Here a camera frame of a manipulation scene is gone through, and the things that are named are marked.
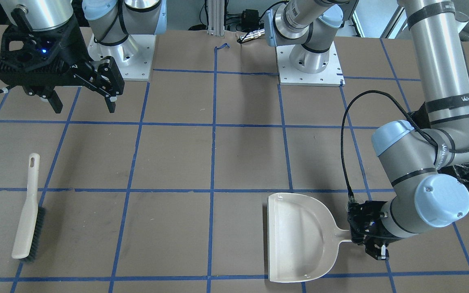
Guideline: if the white hand brush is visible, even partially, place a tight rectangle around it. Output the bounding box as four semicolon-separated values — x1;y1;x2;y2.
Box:
11;153;46;262

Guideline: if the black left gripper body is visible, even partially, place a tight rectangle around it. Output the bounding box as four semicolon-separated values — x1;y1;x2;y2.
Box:
347;201;401;251

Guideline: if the black power adapter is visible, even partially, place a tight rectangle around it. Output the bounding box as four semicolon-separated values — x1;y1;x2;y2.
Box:
240;9;259;26

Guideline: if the beige dustpan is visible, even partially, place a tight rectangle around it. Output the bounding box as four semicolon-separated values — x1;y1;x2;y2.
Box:
267;192;351;282

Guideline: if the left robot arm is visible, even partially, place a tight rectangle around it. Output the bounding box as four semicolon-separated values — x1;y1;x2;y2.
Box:
347;0;469;260

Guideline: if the silver cable connector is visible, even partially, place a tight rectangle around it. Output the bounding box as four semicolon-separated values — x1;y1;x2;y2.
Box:
237;28;265;44

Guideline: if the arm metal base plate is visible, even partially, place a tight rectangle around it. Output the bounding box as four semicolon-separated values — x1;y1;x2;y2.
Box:
276;42;346;87
88;35;157;81

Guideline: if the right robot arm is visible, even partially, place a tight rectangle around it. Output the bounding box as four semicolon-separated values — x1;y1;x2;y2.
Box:
0;0;167;114

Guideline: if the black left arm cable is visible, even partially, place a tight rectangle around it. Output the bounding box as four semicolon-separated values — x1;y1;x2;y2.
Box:
340;90;469;200

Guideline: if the aluminium frame post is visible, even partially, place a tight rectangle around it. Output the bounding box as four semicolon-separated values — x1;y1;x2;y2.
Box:
205;0;227;38

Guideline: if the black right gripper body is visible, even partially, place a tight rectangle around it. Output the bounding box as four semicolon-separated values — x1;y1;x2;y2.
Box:
0;14;96;92

